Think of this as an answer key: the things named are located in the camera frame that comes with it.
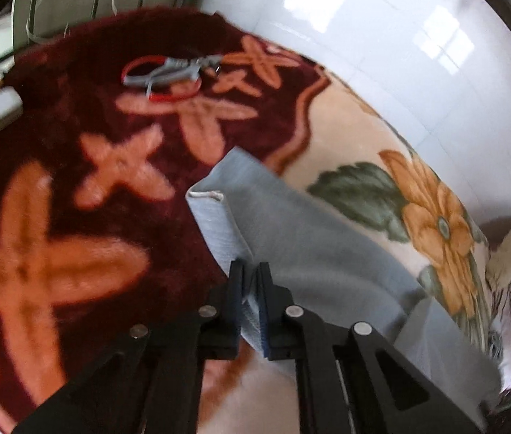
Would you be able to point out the grey pants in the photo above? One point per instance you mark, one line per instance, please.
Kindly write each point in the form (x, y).
(309, 244)

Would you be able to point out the floral plush blanket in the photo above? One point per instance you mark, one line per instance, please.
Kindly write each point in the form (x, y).
(56, 144)

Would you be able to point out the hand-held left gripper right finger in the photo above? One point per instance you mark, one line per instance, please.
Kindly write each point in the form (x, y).
(263, 325)

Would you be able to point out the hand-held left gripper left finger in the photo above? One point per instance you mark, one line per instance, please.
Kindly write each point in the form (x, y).
(236, 307)

